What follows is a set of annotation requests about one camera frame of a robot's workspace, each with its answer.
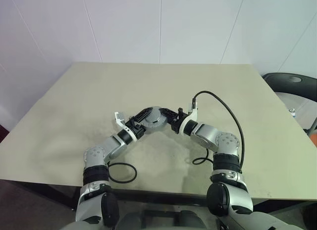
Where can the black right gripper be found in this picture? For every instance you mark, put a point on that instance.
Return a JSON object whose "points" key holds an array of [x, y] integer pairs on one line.
{"points": [[177, 123]]}

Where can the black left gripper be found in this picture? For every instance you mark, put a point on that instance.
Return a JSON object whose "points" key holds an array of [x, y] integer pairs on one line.
{"points": [[138, 131]]}

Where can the grey round motor lid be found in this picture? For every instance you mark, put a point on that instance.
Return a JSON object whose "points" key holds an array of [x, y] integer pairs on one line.
{"points": [[153, 116]]}

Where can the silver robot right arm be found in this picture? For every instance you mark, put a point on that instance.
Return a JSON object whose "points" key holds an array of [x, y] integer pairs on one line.
{"points": [[223, 143]]}

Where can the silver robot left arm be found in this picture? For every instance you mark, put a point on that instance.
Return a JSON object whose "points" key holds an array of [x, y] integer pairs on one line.
{"points": [[99, 153]]}

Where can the grey robot torso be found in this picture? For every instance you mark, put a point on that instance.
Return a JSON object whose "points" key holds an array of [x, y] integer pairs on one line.
{"points": [[173, 227]]}

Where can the dark chair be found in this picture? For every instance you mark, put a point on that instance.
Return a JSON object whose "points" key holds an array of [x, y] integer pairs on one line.
{"points": [[284, 80]]}

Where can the bottle with blue cap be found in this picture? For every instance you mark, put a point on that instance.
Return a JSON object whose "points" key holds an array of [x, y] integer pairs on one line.
{"points": [[293, 112]]}

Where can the dark red cabinet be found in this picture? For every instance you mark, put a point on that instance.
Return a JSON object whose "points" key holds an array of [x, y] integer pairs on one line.
{"points": [[2, 133]]}

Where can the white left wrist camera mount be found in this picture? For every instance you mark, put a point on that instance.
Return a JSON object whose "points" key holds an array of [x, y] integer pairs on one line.
{"points": [[119, 115]]}

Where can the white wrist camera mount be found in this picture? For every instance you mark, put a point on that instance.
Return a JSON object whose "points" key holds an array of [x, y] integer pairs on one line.
{"points": [[195, 112], [119, 115]]}

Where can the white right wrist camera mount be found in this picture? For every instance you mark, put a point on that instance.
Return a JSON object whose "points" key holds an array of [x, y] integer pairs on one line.
{"points": [[195, 112]]}

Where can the black table frame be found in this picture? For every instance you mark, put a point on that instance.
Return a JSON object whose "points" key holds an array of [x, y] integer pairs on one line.
{"points": [[153, 197]]}

